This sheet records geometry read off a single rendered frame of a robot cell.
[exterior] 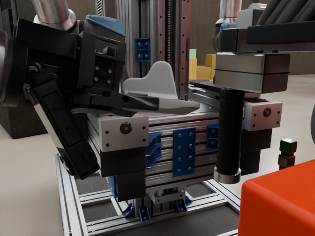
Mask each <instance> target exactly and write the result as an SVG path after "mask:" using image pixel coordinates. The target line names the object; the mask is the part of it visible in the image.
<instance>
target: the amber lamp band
mask: <svg viewBox="0 0 315 236"><path fill-rule="evenodd" d="M295 157H296V156H295V155H293V156H289V157H287V156H285V155H282V154H279V155H278V165H280V166H282V167H285V168H288V167H291V166H294V165H295Z"/></svg>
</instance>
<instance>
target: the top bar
mask: <svg viewBox="0 0 315 236"><path fill-rule="evenodd" d="M246 41H247V28H232V29H223V30H222V36H221V52H235V53H241V52H257V51H263V52H272V51H278V52H315V44H247V43H246Z"/></svg>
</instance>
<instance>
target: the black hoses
mask: <svg viewBox="0 0 315 236"><path fill-rule="evenodd" d="M246 43H247V44H315V0H270V1H269V3H268V4H267V6H266V8H265V9H264V11H263V13H262V15H261V17H260V19H259V21H258V23H257V25H256V26H249V27H248V28H247V41H246Z"/></svg>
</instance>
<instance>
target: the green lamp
mask: <svg viewBox="0 0 315 236"><path fill-rule="evenodd" d="M297 144H298V142H297V141H295V140H291V139H283V140H281V141H280V146H279V150H280V151H281V152H284V153H287V154H292V153H295V152H296V151H297Z"/></svg>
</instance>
